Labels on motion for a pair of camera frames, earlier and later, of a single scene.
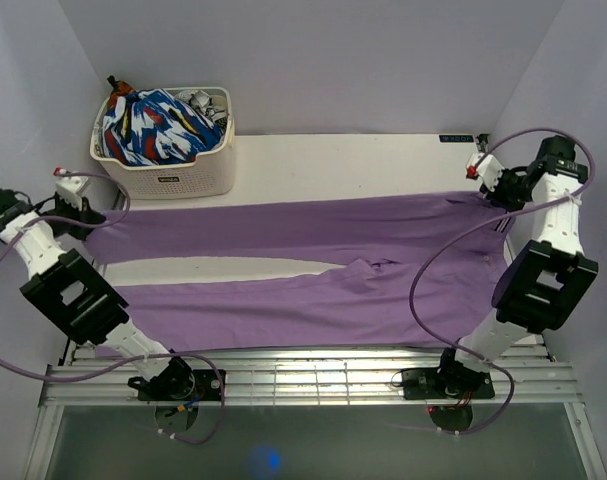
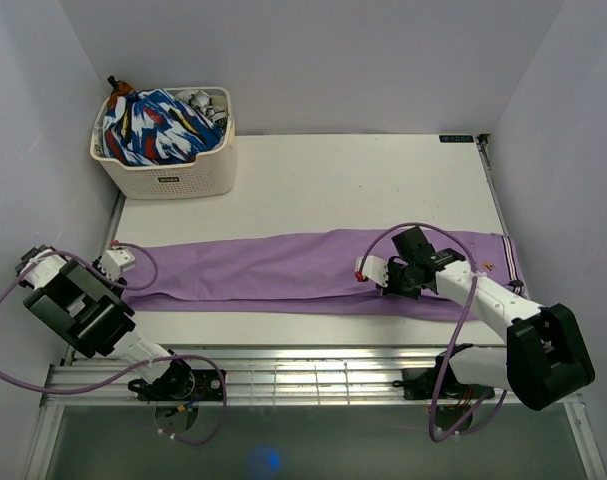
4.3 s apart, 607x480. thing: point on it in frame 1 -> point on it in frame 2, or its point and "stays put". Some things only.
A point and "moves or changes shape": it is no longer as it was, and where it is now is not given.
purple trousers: [429, 269] moves or changes shape
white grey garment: [214, 108] stays put
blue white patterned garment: [153, 127] stays put
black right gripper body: [511, 193] -> [400, 282]
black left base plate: [207, 388] stays put
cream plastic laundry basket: [210, 174] stays put
